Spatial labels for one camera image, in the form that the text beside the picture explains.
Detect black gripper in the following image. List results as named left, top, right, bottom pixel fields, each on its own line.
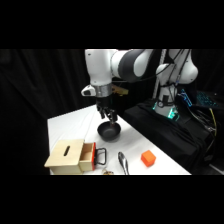
left=95, top=94, right=118, bottom=123

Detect black round bowl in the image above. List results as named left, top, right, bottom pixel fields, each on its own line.
left=96, top=121, right=122, bottom=141

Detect small brown object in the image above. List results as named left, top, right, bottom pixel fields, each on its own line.
left=101, top=168, right=115, bottom=176

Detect light wooden slotted box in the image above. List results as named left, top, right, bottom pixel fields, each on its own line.
left=44, top=138, right=86, bottom=175

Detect orange cube block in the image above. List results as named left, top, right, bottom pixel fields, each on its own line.
left=140, top=149, right=157, bottom=168

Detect black draped robot stand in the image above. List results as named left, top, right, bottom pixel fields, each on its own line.
left=122, top=99, right=216, bottom=175

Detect black curtain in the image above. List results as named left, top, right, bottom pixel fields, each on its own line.
left=0, top=49, right=224, bottom=176

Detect blue lit keyboard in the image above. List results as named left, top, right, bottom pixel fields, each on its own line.
left=195, top=91, right=220, bottom=108

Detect yellow cable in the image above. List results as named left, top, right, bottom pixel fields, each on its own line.
left=209, top=109, right=218, bottom=138

